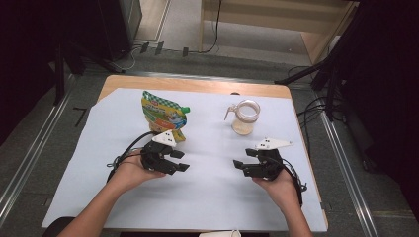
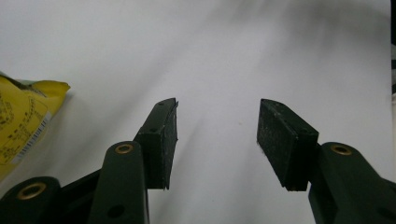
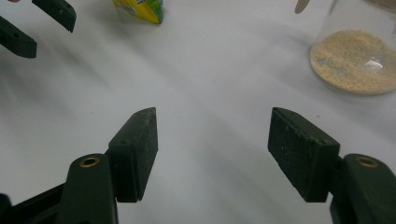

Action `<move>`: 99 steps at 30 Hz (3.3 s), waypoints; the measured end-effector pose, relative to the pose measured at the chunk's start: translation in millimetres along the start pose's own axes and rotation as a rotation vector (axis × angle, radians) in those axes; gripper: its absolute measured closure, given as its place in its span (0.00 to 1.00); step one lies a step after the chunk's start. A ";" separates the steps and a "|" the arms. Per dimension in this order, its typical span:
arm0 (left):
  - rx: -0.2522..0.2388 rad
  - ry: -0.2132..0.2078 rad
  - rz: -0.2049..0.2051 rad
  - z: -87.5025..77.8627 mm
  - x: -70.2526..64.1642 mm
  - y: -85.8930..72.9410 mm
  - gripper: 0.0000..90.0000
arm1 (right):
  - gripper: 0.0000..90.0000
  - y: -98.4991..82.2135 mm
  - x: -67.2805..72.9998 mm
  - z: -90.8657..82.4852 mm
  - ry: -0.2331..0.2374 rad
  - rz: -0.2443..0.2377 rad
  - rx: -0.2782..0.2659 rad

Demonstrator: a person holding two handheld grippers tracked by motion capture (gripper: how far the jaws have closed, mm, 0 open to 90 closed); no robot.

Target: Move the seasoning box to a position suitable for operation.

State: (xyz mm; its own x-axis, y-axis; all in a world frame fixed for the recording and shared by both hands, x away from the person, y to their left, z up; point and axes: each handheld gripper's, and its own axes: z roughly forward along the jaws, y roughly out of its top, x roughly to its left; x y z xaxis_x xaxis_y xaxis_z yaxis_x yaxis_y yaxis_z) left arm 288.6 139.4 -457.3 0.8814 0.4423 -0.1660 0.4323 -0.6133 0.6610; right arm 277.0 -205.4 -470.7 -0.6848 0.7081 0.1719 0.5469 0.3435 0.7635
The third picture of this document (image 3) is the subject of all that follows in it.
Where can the glass jar with contents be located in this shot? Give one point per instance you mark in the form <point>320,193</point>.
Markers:
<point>348,62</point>

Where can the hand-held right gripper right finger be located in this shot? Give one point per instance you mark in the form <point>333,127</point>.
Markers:
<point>302,155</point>

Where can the yellow green seasoning pouch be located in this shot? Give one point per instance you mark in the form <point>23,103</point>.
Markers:
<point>140,9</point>

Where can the glass jar with hinged lid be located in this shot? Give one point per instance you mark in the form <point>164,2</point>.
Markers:
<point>358,15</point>

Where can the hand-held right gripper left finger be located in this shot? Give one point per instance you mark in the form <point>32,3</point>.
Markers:
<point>134,155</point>

